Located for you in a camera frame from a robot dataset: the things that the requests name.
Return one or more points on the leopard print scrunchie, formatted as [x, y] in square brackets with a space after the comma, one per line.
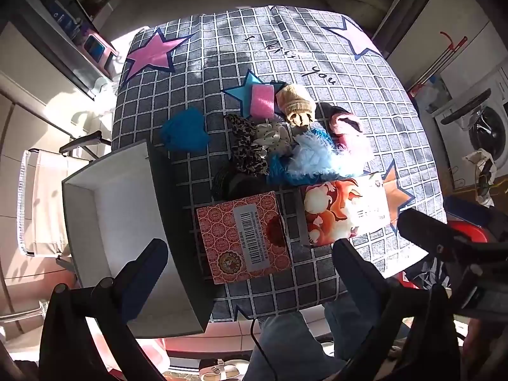
[246, 147]

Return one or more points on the person's legs in jeans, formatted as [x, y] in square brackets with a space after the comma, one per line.
[285, 345]

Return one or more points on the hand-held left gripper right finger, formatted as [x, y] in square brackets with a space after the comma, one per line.
[349, 262]

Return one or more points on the white polka dot scrunchie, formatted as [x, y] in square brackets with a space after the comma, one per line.
[270, 137]

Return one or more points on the pink sponge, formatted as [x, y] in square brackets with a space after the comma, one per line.
[262, 99]

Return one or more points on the beige cabinet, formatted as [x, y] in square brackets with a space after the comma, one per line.
[24, 99]

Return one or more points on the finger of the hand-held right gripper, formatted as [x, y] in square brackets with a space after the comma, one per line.
[420, 230]

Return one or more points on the red patterned carton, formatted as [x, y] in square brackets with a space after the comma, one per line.
[242, 238]

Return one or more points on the grey checked star tablecloth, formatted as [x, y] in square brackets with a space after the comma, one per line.
[325, 55]

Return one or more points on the blue plastic basin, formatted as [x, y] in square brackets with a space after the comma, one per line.
[468, 208]

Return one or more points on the white storage box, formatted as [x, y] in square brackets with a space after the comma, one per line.
[119, 222]

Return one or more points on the light blue fluffy toy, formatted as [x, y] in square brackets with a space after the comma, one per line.
[313, 158]

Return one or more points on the white sandal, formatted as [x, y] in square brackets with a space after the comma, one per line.
[220, 371]

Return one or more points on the teal blue cloth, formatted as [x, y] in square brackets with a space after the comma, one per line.
[184, 129]

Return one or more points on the beige folding chair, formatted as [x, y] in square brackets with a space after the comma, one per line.
[43, 206]

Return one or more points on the white washing machine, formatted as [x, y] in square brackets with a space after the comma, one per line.
[484, 127]

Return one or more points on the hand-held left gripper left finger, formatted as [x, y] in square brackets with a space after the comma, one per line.
[147, 270]

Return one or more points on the orange flower tissue pack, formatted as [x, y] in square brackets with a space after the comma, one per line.
[341, 210]

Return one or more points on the pink fluffy sock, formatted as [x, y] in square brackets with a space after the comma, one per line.
[349, 131]

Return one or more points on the red plastic basin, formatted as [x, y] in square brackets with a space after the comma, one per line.
[464, 231]

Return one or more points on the pink plastic stool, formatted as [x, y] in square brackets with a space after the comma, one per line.
[97, 47]

